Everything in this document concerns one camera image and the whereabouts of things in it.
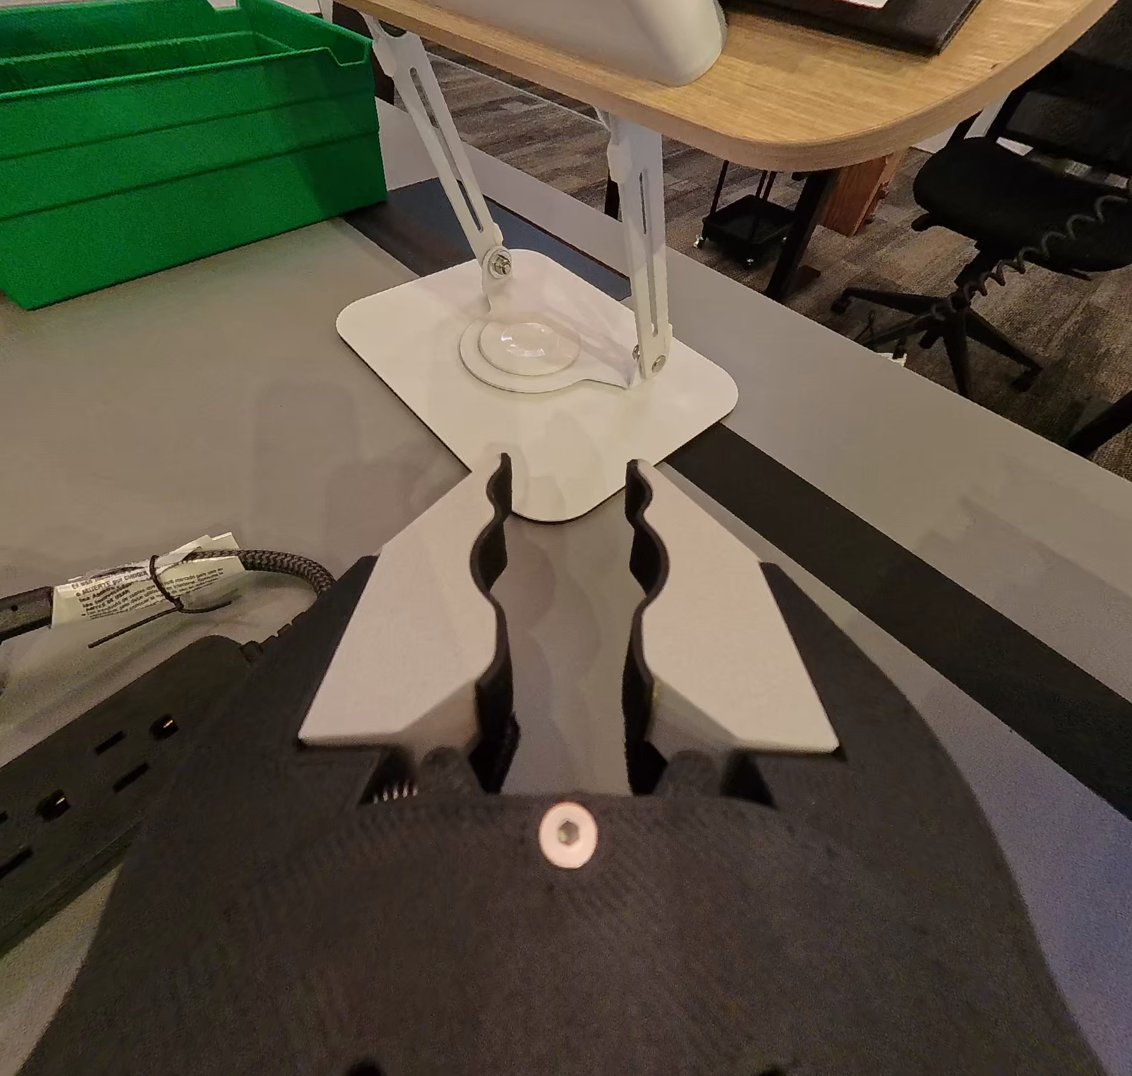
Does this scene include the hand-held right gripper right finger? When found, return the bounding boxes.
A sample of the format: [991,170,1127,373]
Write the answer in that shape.
[621,459,841,796]

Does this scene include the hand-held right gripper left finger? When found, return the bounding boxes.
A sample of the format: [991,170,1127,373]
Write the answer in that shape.
[295,453,518,790]

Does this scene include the black braided cable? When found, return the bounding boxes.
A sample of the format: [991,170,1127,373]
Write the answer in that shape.
[53,549,337,653]

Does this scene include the black power strip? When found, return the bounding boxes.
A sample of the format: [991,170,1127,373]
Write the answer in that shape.
[0,636,266,963]

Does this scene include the white stand with wooden board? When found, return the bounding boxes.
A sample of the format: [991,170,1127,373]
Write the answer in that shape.
[250,0,1084,526]

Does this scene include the black wheeled basket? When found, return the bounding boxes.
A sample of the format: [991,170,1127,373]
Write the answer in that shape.
[693,161,797,268]

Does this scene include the green plastic bin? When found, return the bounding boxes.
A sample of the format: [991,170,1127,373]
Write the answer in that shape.
[0,0,390,312]

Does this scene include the black office chair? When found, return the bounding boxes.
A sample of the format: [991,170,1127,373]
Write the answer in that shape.
[831,16,1132,397]

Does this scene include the black backing folder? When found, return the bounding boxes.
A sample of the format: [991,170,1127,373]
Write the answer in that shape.
[698,0,1026,57]

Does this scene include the white cable label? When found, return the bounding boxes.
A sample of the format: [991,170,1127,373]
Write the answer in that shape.
[51,531,243,631]

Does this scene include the wooden post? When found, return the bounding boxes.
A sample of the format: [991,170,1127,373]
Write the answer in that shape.
[826,152,907,238]

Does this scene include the black coiled cable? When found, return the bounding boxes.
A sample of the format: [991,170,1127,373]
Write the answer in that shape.
[946,195,1132,321]

